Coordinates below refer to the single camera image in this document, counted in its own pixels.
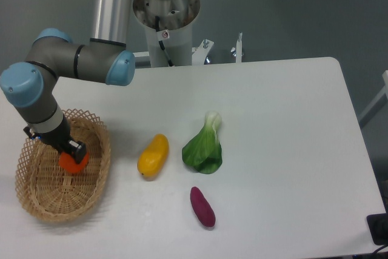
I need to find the black device at edge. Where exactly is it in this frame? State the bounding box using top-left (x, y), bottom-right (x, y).
top-left (366, 213), bottom-right (387, 246)

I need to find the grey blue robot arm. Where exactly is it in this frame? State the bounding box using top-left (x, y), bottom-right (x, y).
top-left (1, 0), bottom-right (135, 164)

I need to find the white frame at right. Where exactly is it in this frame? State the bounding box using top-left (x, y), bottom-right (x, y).
top-left (358, 70), bottom-right (387, 129)

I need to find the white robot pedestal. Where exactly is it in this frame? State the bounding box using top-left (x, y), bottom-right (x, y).
top-left (133, 0), bottom-right (200, 68)

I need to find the woven wicker basket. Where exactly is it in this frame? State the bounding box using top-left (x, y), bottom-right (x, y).
top-left (15, 109), bottom-right (111, 223)

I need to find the black cable on pedestal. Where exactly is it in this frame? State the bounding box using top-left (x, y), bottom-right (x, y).
top-left (155, 15), bottom-right (175, 67)

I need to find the purple sweet potato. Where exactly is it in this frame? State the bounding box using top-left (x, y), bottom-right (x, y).
top-left (190, 186), bottom-right (216, 227)

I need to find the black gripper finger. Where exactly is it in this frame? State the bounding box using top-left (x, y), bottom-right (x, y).
top-left (67, 140), bottom-right (87, 164)

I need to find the white metal base frame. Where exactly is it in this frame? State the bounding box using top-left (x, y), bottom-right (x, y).
top-left (134, 32), bottom-right (244, 66)

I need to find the green bok choy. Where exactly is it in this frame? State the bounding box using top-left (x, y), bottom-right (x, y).
top-left (182, 111), bottom-right (222, 175)

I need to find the yellow mango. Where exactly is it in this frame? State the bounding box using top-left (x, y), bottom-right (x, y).
top-left (137, 133), bottom-right (169, 178)

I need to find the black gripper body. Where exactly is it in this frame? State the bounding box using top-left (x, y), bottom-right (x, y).
top-left (23, 116), bottom-right (72, 153)

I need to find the orange fruit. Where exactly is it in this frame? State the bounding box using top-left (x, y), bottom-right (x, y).
top-left (58, 152), bottom-right (90, 174)

